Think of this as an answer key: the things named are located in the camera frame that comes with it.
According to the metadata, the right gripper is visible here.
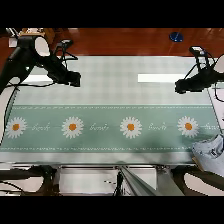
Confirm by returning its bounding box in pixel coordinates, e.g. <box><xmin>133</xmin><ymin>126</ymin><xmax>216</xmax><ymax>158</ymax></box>
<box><xmin>174</xmin><ymin>79</ymin><xmax>192</xmax><ymax>95</ymax></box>

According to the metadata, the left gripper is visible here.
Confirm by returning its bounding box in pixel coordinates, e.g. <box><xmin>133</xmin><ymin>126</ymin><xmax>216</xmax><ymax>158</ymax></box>
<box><xmin>67</xmin><ymin>71</ymin><xmax>82</xmax><ymax>88</ymax></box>

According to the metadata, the blue round object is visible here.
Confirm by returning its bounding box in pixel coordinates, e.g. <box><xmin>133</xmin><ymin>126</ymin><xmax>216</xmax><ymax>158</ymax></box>
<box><xmin>168</xmin><ymin>31</ymin><xmax>184</xmax><ymax>43</ymax></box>

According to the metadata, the light blue garment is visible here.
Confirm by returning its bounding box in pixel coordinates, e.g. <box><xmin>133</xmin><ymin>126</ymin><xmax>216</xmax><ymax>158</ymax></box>
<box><xmin>191</xmin><ymin>133</ymin><xmax>224</xmax><ymax>178</ymax></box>

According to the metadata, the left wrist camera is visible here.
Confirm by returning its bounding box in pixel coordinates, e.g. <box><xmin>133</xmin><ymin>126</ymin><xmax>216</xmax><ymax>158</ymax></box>
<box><xmin>54</xmin><ymin>39</ymin><xmax>80</xmax><ymax>68</ymax></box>

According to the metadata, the black cable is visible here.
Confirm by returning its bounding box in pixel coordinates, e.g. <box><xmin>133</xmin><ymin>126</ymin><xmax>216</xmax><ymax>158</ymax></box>
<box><xmin>2</xmin><ymin>82</ymin><xmax>56</xmax><ymax>134</ymax></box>

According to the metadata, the silver frame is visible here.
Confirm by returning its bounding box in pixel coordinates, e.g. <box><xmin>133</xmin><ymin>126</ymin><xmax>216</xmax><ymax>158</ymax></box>
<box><xmin>0</xmin><ymin>161</ymin><xmax>194</xmax><ymax>197</ymax></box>

